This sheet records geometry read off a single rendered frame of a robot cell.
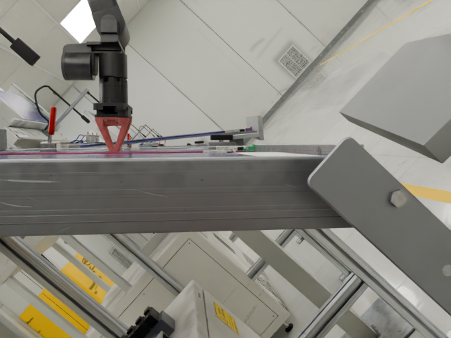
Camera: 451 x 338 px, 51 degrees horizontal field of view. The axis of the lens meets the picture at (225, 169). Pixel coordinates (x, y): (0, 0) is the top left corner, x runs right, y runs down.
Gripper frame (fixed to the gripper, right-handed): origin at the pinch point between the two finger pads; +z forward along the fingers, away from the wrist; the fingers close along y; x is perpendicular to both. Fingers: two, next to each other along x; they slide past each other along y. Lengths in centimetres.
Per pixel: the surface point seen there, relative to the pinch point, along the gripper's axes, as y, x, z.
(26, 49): 17.3, -11.4, -16.7
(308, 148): 43, 30, 0
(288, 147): 32.0, 29.7, 0.2
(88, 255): -87, -25, 40
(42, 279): -10.4, -18.3, 29.4
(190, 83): -747, 15, -125
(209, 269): -87, 22, 47
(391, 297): -13, 65, 37
